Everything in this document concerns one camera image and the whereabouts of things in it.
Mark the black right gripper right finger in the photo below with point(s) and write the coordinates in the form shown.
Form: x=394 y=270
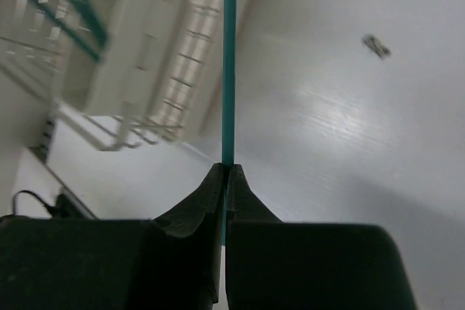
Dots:
x=272 y=264

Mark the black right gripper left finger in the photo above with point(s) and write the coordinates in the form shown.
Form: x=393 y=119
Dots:
x=170 y=262

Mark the cream utensil holder near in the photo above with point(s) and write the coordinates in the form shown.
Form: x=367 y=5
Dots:
x=141 y=38

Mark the clear dish rack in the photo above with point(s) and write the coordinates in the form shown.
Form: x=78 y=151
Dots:
x=34 y=53

